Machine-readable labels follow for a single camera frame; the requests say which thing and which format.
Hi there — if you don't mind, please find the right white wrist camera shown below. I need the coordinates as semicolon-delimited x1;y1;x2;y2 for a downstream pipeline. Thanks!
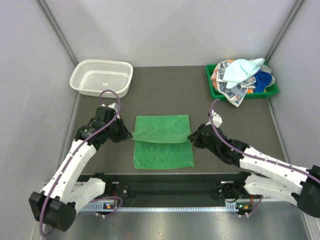
206;110;223;128

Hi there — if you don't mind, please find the white slotted cable duct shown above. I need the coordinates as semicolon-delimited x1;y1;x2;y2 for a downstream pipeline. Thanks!
80;200;253;213

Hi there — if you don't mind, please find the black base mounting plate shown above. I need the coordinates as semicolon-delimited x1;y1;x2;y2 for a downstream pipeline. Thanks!
109;181;249;207

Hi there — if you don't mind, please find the green microfiber towel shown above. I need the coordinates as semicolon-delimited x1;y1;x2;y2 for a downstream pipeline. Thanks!
133;114;195;170

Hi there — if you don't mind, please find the blue white patterned towel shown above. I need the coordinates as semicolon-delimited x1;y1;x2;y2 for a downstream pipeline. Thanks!
216;61;256;107

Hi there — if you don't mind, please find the light mint towel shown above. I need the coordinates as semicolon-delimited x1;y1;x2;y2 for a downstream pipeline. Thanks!
223;58;265;82

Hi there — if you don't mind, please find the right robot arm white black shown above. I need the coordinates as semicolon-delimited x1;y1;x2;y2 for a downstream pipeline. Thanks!
188;124;320;218

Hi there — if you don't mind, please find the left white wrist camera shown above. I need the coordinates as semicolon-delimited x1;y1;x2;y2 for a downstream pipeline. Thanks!
107;103;119;112

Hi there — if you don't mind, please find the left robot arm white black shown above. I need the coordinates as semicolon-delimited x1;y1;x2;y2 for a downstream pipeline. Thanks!
28;103;132;232

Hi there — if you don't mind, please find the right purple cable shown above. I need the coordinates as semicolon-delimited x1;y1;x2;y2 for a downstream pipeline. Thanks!
208;98;320;217

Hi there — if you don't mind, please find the white perforated plastic basket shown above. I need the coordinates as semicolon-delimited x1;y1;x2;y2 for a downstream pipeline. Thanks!
69;59;133;98

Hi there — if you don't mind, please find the green plastic bin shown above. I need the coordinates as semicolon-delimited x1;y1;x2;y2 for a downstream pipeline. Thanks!
205;64;279;102

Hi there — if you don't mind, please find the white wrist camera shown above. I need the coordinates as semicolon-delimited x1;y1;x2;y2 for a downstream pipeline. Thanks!
206;110;223;128
107;103;119;112

